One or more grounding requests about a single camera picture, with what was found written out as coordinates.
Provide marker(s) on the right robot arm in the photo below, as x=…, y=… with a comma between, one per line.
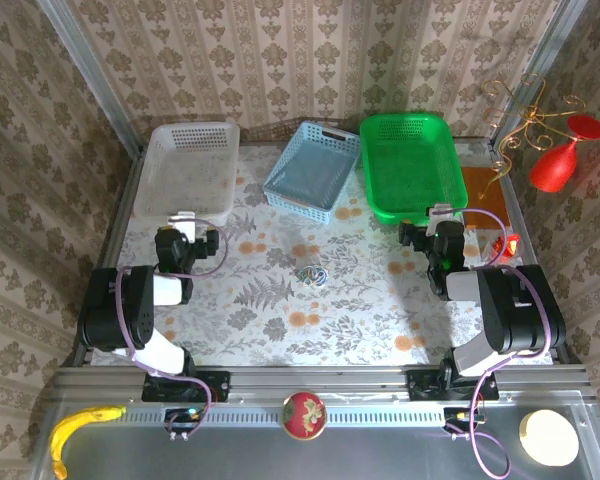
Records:
x=510, y=310

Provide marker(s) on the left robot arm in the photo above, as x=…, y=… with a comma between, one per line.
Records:
x=110, y=310

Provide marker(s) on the orange mat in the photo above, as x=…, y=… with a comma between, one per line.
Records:
x=485, y=200

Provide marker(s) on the red foil candy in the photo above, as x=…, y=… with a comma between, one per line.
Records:
x=507, y=245

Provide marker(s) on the green plastic basket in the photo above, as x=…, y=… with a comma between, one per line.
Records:
x=410, y=165

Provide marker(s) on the white plastic basket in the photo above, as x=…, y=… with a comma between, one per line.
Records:
x=185, y=170

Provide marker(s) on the blue plastic basket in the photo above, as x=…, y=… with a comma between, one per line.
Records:
x=310, y=170

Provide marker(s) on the floral tablecloth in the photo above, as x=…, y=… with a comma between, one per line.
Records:
x=330, y=320

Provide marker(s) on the red wine glass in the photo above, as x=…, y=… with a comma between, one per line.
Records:
x=555, y=165

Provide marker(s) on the small black connector board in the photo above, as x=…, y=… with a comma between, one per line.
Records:
x=180, y=415
x=455, y=415

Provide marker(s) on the red round pincushion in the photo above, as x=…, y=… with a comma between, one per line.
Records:
x=304, y=415

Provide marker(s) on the yellow banana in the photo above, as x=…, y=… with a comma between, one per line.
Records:
x=62, y=435

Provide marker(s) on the cream round disc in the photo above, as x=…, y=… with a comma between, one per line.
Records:
x=550, y=437

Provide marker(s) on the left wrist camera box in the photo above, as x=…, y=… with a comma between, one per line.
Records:
x=182, y=222

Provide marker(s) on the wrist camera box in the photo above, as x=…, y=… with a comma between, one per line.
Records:
x=439, y=210
x=182, y=222

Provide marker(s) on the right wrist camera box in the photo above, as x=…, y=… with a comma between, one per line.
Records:
x=439, y=210

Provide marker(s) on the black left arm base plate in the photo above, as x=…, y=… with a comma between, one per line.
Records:
x=220, y=385

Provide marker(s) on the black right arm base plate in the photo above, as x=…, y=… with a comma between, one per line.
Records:
x=422, y=387

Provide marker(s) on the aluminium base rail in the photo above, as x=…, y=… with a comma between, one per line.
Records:
x=320, y=382

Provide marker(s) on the aluminium frame post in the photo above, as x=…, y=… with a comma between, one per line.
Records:
x=540, y=65
x=95, y=80

